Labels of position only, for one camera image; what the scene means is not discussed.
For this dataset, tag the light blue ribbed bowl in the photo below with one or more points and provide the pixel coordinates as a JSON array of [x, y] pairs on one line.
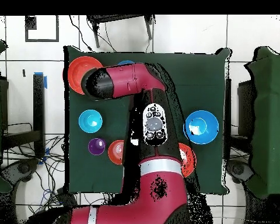
[[90, 121]]

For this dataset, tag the small orange bowl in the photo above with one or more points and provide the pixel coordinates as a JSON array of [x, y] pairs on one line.
[[115, 152]]

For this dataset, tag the black metal frame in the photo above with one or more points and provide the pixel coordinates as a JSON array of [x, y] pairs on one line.
[[245, 105], [38, 105]]

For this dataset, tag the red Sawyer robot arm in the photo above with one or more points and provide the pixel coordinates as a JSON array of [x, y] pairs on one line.
[[126, 79]]

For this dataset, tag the black floor box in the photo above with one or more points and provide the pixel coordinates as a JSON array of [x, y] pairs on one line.
[[66, 198]]

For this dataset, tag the black square floor frame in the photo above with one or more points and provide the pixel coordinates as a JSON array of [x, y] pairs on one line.
[[42, 40]]

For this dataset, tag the dark grey pedestal foot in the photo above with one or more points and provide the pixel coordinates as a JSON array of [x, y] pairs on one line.
[[23, 168], [240, 170]]

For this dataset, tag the black metal stand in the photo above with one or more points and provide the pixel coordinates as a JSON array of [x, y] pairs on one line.
[[116, 17]]

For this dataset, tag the purple cup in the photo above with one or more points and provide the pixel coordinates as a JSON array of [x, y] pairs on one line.
[[96, 146]]

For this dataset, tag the blue tape strip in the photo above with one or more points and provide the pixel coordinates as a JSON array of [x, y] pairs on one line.
[[45, 82]]

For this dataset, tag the dark green tablecloth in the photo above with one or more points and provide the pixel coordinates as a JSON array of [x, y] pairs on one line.
[[200, 77]]

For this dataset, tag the small black floor object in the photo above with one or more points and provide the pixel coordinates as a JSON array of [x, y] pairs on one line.
[[24, 73]]

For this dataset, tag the medium blue bowl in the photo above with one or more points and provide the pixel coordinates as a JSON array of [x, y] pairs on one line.
[[125, 62]]

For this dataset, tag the large blue bowl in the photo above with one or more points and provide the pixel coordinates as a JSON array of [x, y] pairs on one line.
[[201, 127]]

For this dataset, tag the large orange bowl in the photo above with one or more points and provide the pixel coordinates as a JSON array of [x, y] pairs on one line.
[[189, 161], [78, 72]]

